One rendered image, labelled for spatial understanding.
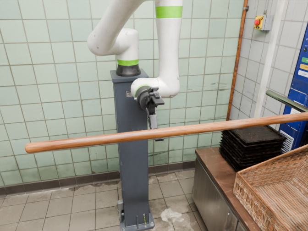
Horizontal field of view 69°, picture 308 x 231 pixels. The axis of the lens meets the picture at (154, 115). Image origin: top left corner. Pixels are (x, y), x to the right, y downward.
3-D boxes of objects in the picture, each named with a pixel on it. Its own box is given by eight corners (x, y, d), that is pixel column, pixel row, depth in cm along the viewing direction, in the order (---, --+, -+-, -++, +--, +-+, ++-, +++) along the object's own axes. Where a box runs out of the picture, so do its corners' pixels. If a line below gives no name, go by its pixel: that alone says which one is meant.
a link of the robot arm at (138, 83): (130, 97, 113) (128, 75, 109) (154, 95, 116) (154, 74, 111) (134, 107, 101) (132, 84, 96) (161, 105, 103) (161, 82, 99)
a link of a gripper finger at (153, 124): (145, 107, 89) (145, 108, 90) (150, 133, 84) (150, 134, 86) (156, 106, 89) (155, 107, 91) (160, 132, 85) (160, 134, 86)
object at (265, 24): (261, 29, 167) (264, 14, 163) (270, 30, 158) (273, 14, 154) (252, 29, 166) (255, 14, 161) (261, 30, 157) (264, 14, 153)
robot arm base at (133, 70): (113, 67, 148) (112, 57, 146) (135, 65, 151) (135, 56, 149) (117, 77, 125) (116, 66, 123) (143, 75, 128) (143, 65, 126)
